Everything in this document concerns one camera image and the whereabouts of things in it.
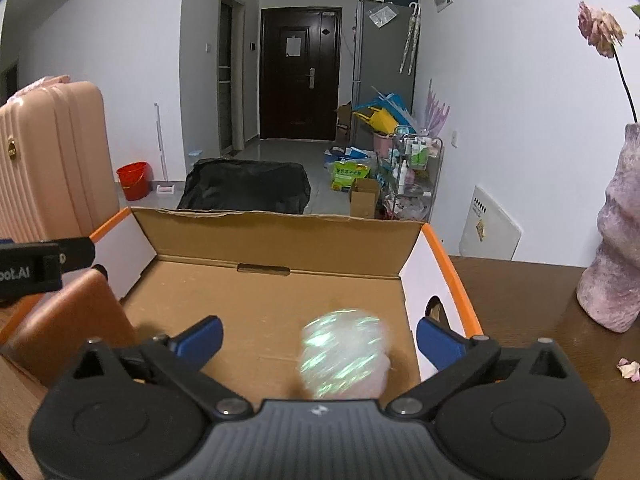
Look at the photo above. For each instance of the red plastic bucket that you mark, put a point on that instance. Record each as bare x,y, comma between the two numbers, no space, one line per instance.
134,182

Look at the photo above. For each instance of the pink folded cloth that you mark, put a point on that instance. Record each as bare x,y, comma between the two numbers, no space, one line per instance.
45,82

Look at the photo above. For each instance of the small open cardboard box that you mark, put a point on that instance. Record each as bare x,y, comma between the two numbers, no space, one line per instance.
364,200

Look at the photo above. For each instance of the yellow plastic stool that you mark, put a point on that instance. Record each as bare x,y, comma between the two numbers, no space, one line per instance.
380,120

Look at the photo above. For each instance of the fallen pink petal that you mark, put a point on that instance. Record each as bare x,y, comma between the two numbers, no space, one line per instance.
629,367

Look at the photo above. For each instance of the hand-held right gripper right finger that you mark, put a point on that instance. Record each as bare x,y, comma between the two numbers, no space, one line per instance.
440,341

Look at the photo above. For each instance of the grey refrigerator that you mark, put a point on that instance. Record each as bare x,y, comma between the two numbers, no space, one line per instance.
385,70

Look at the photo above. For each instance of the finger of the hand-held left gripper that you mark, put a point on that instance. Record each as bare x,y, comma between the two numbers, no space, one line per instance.
77,255

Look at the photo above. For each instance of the green packet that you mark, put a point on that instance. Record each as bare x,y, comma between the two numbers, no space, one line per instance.
350,176

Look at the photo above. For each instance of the side room door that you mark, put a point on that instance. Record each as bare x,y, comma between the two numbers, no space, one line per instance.
226,75

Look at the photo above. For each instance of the dark brown entrance door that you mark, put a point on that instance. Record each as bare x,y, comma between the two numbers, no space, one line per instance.
300,95

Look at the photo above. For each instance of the white mop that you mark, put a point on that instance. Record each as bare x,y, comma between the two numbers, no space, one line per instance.
161,150

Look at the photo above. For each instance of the white leaning board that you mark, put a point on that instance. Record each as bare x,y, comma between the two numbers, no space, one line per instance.
492,225

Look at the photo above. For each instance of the orange white cardboard box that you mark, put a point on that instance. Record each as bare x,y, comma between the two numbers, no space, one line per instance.
260,290

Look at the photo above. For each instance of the iridescent white soft ball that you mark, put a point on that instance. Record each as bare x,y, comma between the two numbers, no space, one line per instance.
345,350

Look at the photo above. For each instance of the clear plastic bag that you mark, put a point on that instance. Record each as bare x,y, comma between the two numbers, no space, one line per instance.
381,16

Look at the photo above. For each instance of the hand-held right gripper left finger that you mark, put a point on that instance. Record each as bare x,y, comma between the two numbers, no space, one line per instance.
200,341

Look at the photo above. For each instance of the folded clear umbrella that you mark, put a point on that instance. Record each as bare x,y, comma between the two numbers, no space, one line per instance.
405,40
415,35

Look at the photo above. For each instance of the blue plastic stool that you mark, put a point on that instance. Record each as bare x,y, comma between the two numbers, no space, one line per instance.
395,102

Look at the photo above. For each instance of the purple wall decoration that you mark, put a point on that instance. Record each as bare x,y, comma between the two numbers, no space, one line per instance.
436,110

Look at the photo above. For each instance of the purple textured vase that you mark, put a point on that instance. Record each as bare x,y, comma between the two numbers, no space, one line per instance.
615,240

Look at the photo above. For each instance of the metal trolley cart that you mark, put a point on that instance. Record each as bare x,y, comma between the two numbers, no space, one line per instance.
415,170

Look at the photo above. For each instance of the brown cardboard carton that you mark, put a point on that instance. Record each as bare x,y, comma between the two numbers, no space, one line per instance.
344,120

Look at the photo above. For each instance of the pink ribbed suitcase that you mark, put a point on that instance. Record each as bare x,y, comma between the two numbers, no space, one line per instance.
50,160

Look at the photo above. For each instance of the dried pink rose bouquet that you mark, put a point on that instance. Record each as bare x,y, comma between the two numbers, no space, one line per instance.
600,27

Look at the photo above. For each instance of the pink plastic bin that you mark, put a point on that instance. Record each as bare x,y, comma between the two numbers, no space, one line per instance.
382,145

